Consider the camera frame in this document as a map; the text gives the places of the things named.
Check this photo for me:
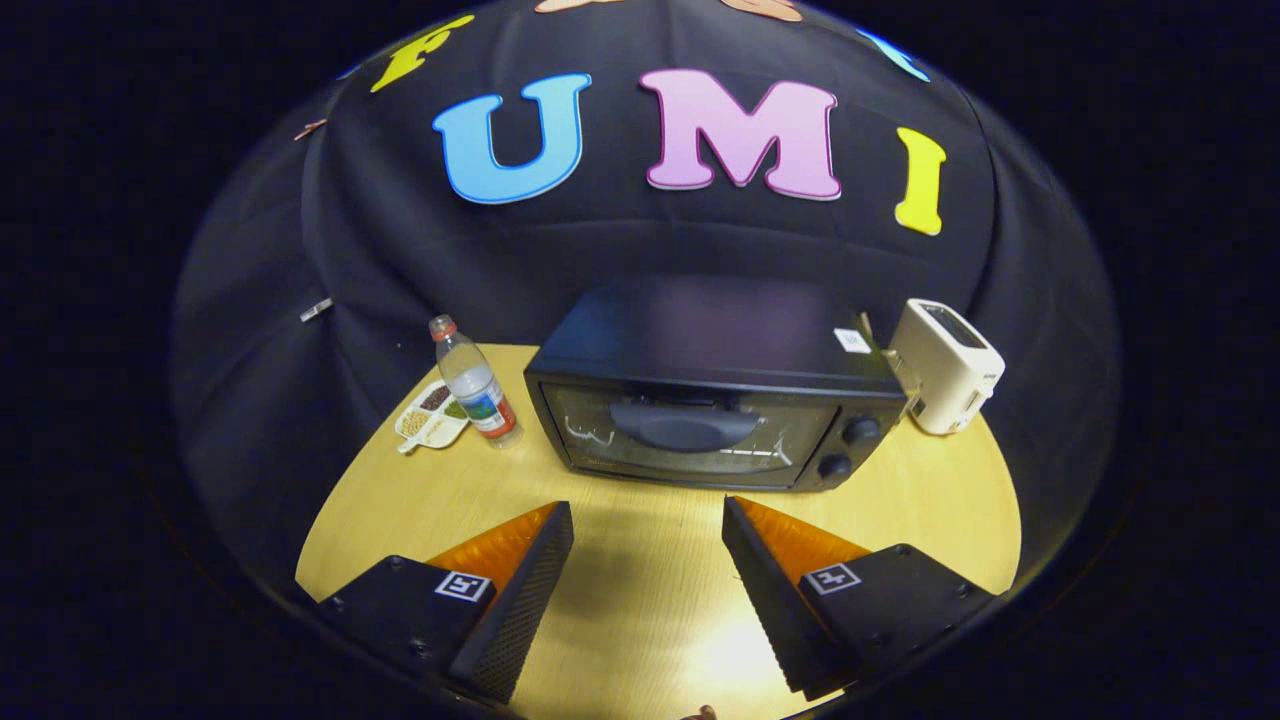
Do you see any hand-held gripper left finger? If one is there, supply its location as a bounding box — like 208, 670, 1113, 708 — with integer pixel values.
315, 500, 576, 706

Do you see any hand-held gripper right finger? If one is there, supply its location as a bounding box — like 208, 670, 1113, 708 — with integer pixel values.
720, 495, 999, 703

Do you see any black toaster oven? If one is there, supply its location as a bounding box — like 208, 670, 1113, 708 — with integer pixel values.
522, 288, 912, 494

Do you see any white pop-up toaster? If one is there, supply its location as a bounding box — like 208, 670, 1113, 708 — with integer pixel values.
888, 298, 1007, 437

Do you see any white divided snack tray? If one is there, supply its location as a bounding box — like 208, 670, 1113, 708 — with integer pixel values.
394, 379, 472, 455

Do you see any clear plastic water bottle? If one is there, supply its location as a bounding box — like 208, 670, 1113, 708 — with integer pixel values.
428, 313, 525, 450

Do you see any black backdrop cloth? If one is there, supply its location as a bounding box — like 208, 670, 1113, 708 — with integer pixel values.
168, 0, 1123, 603

